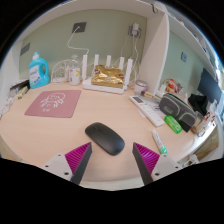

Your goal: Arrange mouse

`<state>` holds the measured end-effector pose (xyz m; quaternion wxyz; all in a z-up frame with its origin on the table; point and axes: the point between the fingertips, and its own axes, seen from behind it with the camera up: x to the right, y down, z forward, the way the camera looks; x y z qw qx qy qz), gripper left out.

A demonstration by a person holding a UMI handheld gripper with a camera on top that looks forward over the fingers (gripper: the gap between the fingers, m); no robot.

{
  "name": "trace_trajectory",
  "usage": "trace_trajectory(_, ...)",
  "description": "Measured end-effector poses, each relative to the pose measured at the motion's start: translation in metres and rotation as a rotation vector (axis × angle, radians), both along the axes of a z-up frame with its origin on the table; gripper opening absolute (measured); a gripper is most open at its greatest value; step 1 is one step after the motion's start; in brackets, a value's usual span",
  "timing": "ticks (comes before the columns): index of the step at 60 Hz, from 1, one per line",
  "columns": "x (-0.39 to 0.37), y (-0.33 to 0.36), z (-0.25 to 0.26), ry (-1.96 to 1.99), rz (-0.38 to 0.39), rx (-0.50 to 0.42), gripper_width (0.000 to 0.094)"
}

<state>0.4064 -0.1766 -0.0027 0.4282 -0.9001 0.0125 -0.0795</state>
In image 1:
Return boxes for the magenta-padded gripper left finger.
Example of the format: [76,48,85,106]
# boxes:
[40,142,93,186]

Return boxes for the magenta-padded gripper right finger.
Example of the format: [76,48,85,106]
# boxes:
[132,142,183,186]

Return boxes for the black computer mouse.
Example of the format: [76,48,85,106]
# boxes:
[84,121,126,157]

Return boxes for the pink printed mouse pad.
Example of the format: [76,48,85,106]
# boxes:
[24,89,83,119]

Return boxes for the white and green tube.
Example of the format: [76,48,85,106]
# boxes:
[151,129,169,155]

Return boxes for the green small packet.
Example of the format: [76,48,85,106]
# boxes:
[163,114,184,135]

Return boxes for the white remote control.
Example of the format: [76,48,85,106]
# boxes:
[129,95,166,128]

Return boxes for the small jar with lid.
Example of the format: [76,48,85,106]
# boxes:
[133,80,148,96]

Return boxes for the white router with antennas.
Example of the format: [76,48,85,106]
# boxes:
[81,54,134,95]

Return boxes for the black cloth bundle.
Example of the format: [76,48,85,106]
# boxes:
[187,93,209,117]

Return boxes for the red snack packet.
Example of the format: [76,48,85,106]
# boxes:
[165,78,184,95]

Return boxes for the clear bottle with white label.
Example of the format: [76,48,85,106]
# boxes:
[68,54,82,87]

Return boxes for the pale yellow small box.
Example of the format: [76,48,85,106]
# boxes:
[14,85,29,100]

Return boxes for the gold foil bag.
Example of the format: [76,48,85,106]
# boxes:
[91,64,126,89]

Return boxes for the stack of books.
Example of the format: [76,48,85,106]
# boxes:
[9,79,30,93]

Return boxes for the black monitor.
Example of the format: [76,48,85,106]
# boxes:
[197,67,224,104]

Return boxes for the blue detergent bottle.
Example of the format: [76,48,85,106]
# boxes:
[27,50,51,90]

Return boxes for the white power strip with cables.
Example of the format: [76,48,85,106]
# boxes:
[50,58,73,84]

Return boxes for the white wall shelf unit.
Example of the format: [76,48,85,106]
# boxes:
[138,0,221,98]

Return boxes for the thin white charger cables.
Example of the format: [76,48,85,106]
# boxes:
[118,33,142,84]

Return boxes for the thick white wall cable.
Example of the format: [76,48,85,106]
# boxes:
[66,27,90,61]

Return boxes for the dark grey wall plate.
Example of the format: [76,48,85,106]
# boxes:
[19,42,31,57]

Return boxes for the white wall charger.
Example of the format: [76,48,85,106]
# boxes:
[128,22,142,38]

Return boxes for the grey square wall socket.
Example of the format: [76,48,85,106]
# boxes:
[71,21,87,34]

